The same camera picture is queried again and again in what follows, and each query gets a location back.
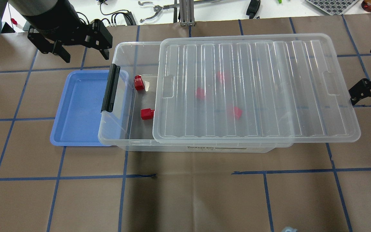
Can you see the clear plastic box lid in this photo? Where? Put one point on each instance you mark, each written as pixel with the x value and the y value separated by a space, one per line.
pixel 319 103

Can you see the blue plastic tray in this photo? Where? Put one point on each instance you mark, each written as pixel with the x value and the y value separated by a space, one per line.
pixel 80 120

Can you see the aluminium frame post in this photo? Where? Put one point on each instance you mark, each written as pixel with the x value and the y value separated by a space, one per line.
pixel 186 9

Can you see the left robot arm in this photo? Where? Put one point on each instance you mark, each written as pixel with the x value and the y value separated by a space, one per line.
pixel 55 24

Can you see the black power adapter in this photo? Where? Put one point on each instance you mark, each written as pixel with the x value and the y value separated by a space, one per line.
pixel 253 8

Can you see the grey keyboard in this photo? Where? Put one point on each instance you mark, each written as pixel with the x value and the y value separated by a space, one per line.
pixel 333 7

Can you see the red block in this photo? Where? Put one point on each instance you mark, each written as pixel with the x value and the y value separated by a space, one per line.
pixel 200 94
pixel 147 114
pixel 234 113
pixel 138 83
pixel 221 78

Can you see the black box latch handle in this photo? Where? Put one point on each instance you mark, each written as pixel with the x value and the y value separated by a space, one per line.
pixel 111 88

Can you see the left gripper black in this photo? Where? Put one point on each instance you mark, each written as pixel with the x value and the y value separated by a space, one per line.
pixel 54 20

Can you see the red block under lid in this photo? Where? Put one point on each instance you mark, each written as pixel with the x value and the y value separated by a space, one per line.
pixel 221 78
pixel 200 94
pixel 234 113

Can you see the clear plastic storage box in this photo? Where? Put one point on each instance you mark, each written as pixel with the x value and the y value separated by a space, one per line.
pixel 172 73

